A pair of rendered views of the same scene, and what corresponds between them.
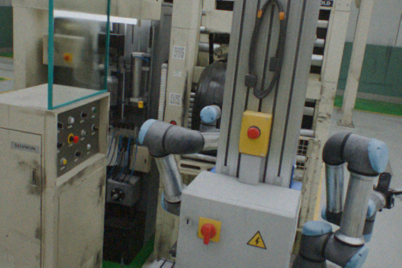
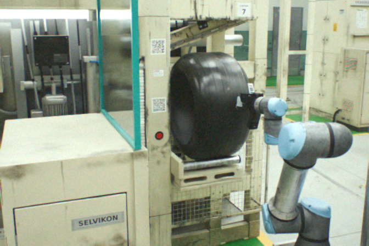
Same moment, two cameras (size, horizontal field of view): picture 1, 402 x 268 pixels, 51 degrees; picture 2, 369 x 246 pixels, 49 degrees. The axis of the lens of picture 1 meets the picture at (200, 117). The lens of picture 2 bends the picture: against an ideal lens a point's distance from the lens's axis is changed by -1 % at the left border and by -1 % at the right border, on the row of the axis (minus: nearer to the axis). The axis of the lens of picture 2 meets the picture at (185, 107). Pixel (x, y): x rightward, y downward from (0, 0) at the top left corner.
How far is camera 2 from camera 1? 144 cm
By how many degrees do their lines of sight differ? 33
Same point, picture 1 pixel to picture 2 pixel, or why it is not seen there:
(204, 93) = (212, 88)
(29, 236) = not seen: outside the picture
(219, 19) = (173, 4)
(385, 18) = not seen: hidden behind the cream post
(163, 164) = (303, 175)
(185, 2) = not seen: outside the picture
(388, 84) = not seen: hidden behind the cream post
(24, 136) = (97, 203)
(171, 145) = (342, 146)
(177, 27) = (152, 15)
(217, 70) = (209, 60)
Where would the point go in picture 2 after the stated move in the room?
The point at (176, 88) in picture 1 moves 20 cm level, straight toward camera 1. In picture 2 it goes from (158, 91) to (183, 97)
